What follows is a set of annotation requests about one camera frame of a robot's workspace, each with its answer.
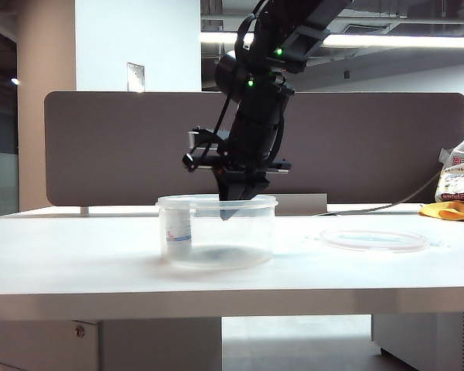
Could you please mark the printed plastic snack bag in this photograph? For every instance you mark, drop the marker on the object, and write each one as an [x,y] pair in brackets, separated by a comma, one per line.
[454,174]

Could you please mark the round drawer lock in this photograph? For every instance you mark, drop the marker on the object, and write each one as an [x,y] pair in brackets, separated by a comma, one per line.
[77,331]

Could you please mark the ceiling air vent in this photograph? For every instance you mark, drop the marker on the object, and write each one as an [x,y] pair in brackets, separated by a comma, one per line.
[369,29]

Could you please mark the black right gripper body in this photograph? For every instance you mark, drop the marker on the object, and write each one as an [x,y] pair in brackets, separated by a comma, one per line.
[247,168]

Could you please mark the small white medicine bottle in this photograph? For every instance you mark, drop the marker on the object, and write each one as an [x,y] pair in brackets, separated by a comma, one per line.
[178,232]

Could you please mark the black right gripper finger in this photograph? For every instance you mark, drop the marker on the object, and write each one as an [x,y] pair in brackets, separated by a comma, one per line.
[226,193]

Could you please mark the white drawer pedestal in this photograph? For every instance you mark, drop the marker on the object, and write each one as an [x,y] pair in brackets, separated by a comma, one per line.
[158,344]

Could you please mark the white cabinet with vent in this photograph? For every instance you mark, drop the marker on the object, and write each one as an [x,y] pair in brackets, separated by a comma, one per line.
[417,336]

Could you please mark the brown desk divider panel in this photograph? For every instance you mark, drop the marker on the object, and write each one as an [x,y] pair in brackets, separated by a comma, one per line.
[120,147]

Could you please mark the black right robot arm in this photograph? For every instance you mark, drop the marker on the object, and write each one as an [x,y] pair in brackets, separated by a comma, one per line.
[259,108]

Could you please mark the long ceiling light strip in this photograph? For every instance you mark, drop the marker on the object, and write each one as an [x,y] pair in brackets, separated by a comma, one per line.
[390,40]

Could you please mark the clear lid with clip tabs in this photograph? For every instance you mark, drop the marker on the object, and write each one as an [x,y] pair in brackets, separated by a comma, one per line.
[371,239]

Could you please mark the round clear plastic box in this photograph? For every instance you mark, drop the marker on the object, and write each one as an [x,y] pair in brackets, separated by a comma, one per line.
[255,232]

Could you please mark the small black ceiling device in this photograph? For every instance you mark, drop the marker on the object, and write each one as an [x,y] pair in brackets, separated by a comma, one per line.
[346,74]

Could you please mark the metal wall plate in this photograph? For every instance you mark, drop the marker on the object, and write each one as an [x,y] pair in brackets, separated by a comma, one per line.
[135,79]

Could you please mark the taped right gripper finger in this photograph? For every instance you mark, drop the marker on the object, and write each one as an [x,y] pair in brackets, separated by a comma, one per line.
[251,191]

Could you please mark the yellow cloth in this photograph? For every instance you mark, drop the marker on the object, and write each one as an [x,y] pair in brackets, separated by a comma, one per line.
[444,212]

